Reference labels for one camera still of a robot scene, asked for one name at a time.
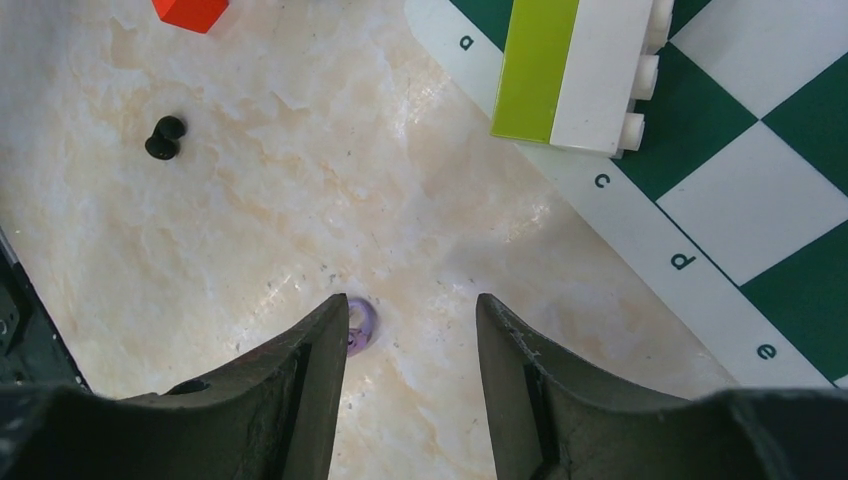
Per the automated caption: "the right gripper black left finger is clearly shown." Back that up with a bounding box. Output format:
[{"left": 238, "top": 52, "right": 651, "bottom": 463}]
[{"left": 1, "top": 294, "right": 349, "bottom": 479}]

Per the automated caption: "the purple earbud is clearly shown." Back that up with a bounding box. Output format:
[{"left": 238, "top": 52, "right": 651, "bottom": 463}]
[{"left": 347, "top": 297, "right": 378, "bottom": 357}]

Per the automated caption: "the black earbud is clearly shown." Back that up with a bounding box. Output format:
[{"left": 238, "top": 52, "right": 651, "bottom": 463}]
[{"left": 144, "top": 115, "right": 187, "bottom": 161}]

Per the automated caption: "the green white toy brick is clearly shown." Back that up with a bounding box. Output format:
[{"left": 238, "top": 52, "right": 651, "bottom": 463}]
[{"left": 490, "top": 0, "right": 674, "bottom": 158}]

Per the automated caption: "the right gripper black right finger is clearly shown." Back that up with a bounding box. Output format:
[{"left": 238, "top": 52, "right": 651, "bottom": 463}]
[{"left": 476, "top": 293, "right": 847, "bottom": 479}]

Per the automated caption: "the red block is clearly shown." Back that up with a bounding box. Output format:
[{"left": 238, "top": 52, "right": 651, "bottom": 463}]
[{"left": 152, "top": 0, "right": 229, "bottom": 34}]

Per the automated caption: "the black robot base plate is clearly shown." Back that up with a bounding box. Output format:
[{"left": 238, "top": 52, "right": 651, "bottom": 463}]
[{"left": 1, "top": 236, "right": 89, "bottom": 391}]

